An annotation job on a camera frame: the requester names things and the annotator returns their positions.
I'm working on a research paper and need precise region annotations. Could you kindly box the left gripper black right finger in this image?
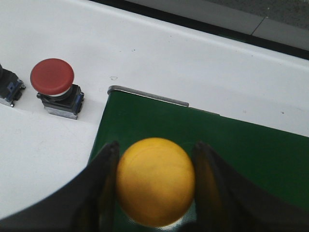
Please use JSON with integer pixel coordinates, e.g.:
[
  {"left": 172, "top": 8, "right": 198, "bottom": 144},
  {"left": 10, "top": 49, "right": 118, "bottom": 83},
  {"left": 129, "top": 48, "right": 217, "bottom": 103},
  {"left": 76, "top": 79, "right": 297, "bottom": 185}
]
[{"left": 192, "top": 142, "right": 309, "bottom": 232}]

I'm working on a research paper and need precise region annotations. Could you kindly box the left grey stone slab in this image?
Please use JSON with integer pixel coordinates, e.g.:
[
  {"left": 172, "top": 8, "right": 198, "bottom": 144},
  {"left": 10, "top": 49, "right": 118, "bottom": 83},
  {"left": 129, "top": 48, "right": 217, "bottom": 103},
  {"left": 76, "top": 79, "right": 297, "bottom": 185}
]
[{"left": 135, "top": 0, "right": 309, "bottom": 50}]

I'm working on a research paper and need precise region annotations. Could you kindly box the red mushroom button far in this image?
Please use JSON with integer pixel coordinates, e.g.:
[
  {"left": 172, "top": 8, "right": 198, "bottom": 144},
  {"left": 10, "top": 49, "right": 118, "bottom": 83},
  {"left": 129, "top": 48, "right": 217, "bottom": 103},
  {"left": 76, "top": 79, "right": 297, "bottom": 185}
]
[{"left": 30, "top": 58, "right": 84, "bottom": 120}]

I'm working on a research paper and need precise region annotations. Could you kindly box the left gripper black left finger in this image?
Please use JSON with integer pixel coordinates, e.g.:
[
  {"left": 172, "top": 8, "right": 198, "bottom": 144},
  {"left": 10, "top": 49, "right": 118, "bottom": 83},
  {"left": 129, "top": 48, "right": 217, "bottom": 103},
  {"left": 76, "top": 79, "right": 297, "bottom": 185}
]
[{"left": 0, "top": 142, "right": 119, "bottom": 232}]

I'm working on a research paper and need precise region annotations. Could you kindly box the green conveyor belt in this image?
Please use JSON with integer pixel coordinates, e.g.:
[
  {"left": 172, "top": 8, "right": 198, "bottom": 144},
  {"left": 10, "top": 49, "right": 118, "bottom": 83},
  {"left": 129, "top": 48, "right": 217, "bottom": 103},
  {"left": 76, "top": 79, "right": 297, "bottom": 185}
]
[{"left": 90, "top": 86, "right": 309, "bottom": 232}]

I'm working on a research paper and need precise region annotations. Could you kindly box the black button switch block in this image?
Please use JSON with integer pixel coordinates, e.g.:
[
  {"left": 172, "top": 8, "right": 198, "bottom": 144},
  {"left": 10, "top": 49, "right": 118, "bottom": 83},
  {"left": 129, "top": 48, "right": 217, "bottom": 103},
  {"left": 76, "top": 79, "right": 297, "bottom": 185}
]
[{"left": 0, "top": 66, "right": 26, "bottom": 107}]

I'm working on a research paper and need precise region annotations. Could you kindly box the yellow mushroom button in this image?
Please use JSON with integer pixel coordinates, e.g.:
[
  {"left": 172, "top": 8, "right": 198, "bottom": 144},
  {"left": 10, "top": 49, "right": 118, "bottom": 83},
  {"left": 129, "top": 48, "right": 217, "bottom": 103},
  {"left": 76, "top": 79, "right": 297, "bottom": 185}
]
[{"left": 116, "top": 137, "right": 196, "bottom": 227}]

